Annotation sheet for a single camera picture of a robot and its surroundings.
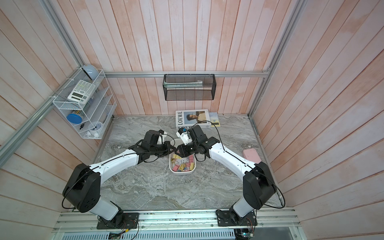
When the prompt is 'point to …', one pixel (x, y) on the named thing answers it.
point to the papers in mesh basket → (175, 85)
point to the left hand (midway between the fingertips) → (176, 150)
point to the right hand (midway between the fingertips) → (177, 150)
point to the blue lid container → (74, 118)
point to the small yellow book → (214, 119)
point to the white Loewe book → (186, 118)
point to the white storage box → (180, 165)
